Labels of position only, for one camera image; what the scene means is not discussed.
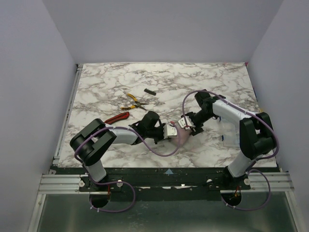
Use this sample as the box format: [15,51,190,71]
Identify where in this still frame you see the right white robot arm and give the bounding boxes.
[178,90,280,188]

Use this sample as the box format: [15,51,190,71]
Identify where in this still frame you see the aluminium frame rail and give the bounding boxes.
[38,174,81,194]

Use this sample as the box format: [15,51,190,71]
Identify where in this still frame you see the yellow handled pliers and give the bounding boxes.
[120,93,148,111]

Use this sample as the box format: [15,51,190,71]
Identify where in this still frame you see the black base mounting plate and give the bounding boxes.
[47,166,290,202]

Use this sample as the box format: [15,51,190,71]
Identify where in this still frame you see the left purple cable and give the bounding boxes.
[74,120,182,213]

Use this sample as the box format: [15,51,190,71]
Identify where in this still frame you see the black bit holder strip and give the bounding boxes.
[144,88,156,96]

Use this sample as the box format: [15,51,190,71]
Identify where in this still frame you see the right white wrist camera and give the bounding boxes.
[178,116,195,131]

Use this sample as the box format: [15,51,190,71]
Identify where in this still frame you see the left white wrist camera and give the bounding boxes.
[163,123,178,139]

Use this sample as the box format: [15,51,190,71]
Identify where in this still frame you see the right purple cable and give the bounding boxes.
[181,89,281,211]

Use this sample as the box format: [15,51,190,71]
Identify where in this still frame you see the purple cable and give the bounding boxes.
[181,89,281,211]
[74,120,182,213]

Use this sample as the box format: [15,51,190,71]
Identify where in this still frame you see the pink umbrella case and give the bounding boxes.
[169,121,191,146]

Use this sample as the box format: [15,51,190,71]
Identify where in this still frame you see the clear plastic screw box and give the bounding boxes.
[218,116,239,148]

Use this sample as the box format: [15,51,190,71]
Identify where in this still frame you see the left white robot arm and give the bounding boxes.
[70,111,177,182]

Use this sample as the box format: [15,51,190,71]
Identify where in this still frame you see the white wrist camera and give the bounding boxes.
[178,116,195,131]
[163,123,178,139]

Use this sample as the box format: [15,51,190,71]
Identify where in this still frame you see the red black utility knife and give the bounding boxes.
[104,112,130,125]

